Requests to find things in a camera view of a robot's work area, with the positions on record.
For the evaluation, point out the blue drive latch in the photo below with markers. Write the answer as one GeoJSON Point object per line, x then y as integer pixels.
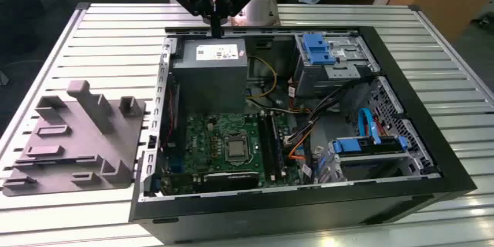
{"type": "Point", "coordinates": [318, 51]}

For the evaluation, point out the black graphics card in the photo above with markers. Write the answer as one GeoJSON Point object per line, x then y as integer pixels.
{"type": "Point", "coordinates": [231, 182]}

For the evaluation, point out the black PC case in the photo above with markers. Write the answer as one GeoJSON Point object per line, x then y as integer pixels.
{"type": "Point", "coordinates": [270, 212]}

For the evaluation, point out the green motherboard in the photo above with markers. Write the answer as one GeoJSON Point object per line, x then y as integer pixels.
{"type": "Point", "coordinates": [205, 143]}

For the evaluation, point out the black RAM slot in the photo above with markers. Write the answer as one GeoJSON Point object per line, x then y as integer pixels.
{"type": "Point", "coordinates": [266, 148]}

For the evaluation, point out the silver disk bay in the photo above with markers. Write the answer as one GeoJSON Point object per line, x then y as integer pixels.
{"type": "Point", "coordinates": [370, 157]}

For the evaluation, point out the silver CPU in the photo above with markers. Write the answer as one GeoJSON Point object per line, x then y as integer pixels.
{"type": "Point", "coordinates": [237, 148]}

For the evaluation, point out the grey power supply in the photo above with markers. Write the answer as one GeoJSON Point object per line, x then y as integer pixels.
{"type": "Point", "coordinates": [210, 85]}

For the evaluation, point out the black chair base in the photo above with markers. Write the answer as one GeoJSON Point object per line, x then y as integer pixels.
{"type": "Point", "coordinates": [486, 21]}

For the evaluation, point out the grey parts rack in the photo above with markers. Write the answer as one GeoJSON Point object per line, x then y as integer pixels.
{"type": "Point", "coordinates": [76, 148]}

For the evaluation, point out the hard disk in blue carrier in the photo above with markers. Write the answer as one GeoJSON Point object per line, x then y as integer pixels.
{"type": "Point", "coordinates": [347, 145]}

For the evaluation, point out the black CPU socket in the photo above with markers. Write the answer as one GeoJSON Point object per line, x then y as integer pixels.
{"type": "Point", "coordinates": [238, 160]}

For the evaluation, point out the silver drive cage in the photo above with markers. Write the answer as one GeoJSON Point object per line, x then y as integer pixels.
{"type": "Point", "coordinates": [339, 76]}

